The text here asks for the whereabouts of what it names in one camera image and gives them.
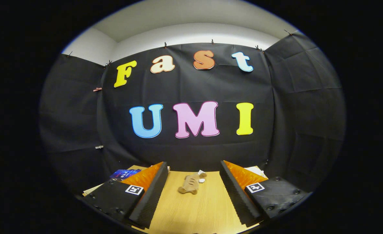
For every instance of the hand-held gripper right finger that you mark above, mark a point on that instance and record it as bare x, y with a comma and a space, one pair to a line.
238, 201

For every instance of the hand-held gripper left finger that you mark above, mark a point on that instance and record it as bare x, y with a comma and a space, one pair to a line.
151, 201

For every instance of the green fabric storage box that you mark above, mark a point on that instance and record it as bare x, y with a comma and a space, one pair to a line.
92, 189

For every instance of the white pouch with red label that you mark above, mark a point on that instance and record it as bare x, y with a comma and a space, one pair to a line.
255, 170

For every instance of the dark blue book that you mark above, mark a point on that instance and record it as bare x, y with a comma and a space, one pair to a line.
125, 174

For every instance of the brown plush toy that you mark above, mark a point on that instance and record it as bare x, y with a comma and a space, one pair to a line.
190, 183

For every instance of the silver clip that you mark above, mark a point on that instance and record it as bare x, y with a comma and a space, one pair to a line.
99, 147

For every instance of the black backdrop cloth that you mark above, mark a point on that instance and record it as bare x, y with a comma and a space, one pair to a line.
191, 84

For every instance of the red clip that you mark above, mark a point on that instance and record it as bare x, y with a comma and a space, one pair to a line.
97, 89

